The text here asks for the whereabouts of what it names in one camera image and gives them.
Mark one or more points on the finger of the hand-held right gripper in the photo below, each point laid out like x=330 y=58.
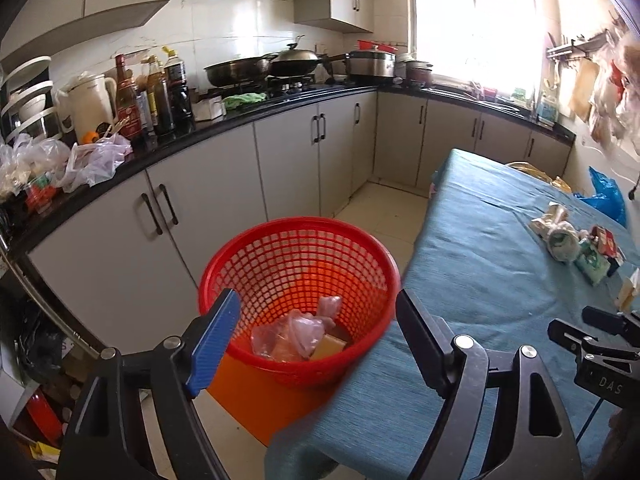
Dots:
x=565 y=333
x=606 y=320

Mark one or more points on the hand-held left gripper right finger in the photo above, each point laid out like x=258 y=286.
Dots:
x=419 y=342

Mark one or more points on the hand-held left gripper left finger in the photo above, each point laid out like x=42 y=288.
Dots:
x=216 y=342

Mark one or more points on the red snack packet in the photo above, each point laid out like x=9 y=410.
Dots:
x=606 y=245

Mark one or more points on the red plastic mesh basket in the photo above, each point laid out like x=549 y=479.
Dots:
x=280 y=260

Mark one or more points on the trash inside basket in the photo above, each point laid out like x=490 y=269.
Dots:
x=300 y=330

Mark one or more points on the cream paper packet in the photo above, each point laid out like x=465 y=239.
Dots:
x=629 y=292

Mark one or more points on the green packet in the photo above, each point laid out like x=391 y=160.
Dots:
x=592 y=262

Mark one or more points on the orange plastic stool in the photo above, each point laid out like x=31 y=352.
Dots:
x=260 y=402

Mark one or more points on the yellow packet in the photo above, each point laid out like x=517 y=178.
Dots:
x=328 y=346

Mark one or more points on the blue tablecloth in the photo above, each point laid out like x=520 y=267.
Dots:
x=475 y=260

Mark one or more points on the crumpled paper wrapper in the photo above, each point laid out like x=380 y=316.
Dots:
x=547 y=220

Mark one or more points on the blue plastic bag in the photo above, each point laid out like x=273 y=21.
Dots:
x=607 y=195

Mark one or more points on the grey base cabinets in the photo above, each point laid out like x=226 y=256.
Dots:
x=215 y=185

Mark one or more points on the yellow plastic bag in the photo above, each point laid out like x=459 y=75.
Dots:
x=542 y=175

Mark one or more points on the black countertop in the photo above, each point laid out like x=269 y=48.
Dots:
x=165 y=147

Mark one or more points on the white plastic bag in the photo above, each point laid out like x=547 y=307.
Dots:
x=97 y=160

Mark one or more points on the green cloth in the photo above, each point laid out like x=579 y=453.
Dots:
x=244 y=101

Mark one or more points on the red label sauce bottle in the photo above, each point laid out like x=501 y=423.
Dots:
x=127 y=110

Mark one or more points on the brown glass bottle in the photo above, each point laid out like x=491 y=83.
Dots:
x=157 y=100

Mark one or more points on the dark bottle with yellow cap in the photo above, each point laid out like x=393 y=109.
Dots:
x=177 y=90

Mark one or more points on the clear plastic bags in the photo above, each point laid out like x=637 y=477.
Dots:
x=30 y=160

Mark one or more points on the gas stove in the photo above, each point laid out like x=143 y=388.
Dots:
x=290 y=87

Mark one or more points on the small dark pot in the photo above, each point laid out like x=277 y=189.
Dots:
x=419 y=74

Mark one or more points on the cream electric kettle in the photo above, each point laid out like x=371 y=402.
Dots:
x=87 y=105

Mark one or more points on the black wok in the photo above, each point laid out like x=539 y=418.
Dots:
x=235 y=71

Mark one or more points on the steel cooking pot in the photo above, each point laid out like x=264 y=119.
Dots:
x=372 y=65

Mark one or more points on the lidded frying pan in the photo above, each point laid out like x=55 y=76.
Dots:
x=295 y=62

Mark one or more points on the white dish rack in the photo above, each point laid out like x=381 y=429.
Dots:
x=30 y=105

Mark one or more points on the kitchen window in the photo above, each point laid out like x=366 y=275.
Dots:
x=475 y=25

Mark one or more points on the wall rack with hanging bags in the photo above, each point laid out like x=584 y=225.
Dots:
x=607 y=85

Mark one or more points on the small grey wall cabinet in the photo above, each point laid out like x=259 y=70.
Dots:
x=335 y=2

